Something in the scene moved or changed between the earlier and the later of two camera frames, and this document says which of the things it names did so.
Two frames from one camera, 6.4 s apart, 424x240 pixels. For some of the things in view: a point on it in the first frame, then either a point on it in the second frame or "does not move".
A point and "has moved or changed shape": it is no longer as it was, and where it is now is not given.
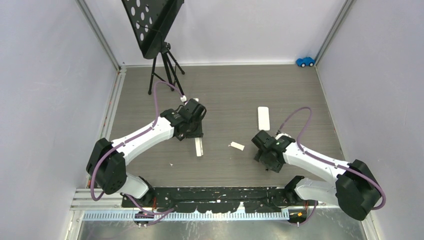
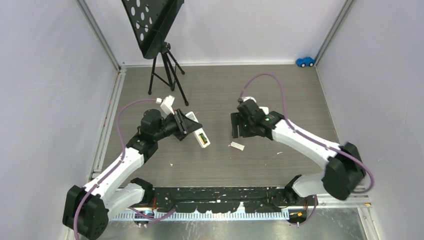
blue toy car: x=305 y=61 does not move
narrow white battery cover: x=238 y=146 does not move
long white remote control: x=199 y=146 has moved or changed shape
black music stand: x=148 y=19 does not move
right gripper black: x=275 y=166 -> x=237 y=119
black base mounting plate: x=213 y=199 does not move
